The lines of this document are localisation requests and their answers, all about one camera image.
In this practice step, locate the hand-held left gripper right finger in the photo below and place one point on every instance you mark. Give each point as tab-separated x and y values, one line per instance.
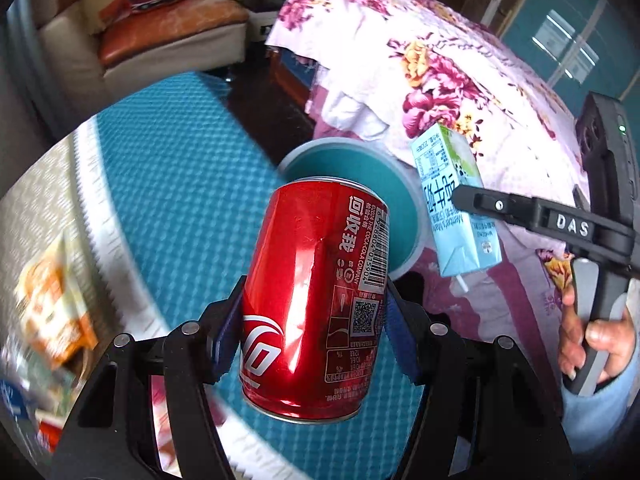
400	332

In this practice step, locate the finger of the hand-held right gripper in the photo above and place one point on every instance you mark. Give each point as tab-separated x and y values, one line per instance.
495	206

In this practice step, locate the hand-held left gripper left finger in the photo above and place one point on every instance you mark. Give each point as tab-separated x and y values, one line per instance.
227	332

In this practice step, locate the light blue milk carton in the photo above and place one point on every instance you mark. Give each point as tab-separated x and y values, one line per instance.
460	247

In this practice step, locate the red soda can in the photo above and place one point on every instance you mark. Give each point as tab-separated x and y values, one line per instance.
300	285

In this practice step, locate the teal round bin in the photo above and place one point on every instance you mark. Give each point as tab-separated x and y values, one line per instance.
370	185

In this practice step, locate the orange snack packet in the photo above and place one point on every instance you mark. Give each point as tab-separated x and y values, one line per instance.
55	305

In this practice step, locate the person's right forearm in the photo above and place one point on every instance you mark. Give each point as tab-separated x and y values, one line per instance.
600	420

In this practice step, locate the person's right hand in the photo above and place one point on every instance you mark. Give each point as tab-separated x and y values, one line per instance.
615	340

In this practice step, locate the floral blanket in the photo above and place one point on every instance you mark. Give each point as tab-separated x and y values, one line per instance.
450	60

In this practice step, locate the teal cabinet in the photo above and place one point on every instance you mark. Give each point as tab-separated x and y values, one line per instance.
565	35

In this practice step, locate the white bed sheet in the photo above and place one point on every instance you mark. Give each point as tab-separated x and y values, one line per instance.
350	110

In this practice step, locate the white stick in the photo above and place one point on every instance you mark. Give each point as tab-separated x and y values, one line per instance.
496	7

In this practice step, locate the red packet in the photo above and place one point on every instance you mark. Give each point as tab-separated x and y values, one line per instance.
47	432

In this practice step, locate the small cluttered shelf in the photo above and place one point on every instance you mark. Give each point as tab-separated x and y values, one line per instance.
280	0

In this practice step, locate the orange seat cushion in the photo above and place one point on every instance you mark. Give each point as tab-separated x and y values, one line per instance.
170	30

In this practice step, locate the beige sofa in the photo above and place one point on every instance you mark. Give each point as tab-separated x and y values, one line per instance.
75	55

